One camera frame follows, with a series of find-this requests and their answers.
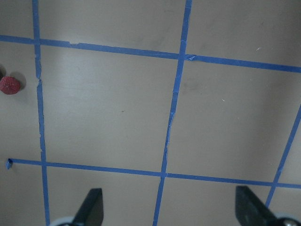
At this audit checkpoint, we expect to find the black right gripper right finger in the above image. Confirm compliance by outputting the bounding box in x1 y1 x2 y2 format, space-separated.
235 186 284 226

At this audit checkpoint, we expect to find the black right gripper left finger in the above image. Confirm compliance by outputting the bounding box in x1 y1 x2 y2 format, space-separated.
71 188 104 226

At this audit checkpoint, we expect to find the round red strawberry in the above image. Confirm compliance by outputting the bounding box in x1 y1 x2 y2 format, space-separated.
0 76 21 95

